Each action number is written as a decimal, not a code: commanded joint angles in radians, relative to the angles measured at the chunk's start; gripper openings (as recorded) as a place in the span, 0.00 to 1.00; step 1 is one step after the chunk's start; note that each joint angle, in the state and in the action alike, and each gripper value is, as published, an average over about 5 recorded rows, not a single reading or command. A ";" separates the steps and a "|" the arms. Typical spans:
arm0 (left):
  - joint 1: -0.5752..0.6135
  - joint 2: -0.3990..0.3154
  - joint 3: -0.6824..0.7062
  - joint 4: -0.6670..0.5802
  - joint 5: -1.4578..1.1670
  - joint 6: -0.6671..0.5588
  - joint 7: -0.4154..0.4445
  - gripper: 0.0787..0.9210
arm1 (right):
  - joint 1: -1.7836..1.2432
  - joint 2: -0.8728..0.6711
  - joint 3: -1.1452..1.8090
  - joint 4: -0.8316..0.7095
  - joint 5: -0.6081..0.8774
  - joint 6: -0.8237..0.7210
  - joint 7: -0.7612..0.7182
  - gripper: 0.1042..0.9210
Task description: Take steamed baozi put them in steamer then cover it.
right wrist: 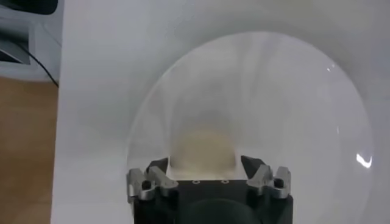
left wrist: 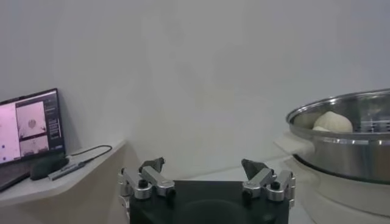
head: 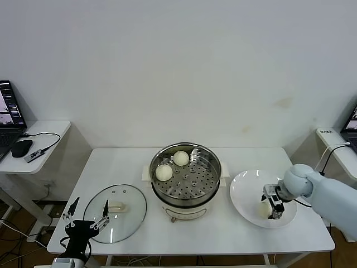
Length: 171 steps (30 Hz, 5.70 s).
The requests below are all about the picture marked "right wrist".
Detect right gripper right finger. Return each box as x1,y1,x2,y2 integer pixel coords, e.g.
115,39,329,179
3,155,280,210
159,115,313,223
240,155,293,200

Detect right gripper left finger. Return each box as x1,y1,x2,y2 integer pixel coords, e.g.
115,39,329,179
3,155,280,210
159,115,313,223
126,156,180,204

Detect white steamed baozi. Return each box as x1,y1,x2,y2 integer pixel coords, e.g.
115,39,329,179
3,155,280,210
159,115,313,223
169,126,238,180

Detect white round plate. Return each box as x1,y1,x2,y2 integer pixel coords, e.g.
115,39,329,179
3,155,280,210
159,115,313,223
126,30,375,224

